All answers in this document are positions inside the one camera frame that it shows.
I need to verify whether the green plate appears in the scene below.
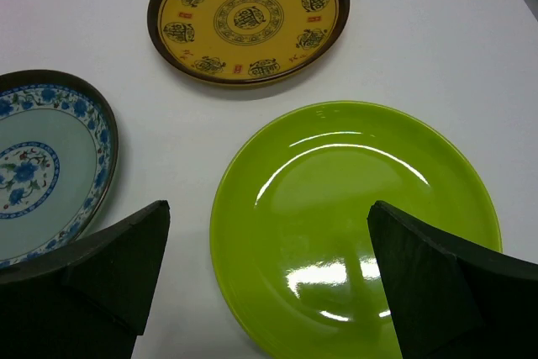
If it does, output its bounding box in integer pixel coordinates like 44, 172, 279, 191
210, 101, 502, 358

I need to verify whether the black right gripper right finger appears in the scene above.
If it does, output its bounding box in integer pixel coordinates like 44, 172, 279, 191
367, 201, 537, 358

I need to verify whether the blue floral plate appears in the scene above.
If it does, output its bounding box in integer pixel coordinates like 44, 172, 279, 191
1, 70, 119, 268

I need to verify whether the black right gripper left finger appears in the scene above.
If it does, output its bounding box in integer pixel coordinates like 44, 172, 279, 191
1, 200, 171, 358

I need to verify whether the yellow patterned plate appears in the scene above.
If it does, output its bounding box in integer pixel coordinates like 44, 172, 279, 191
147, 0, 351, 87

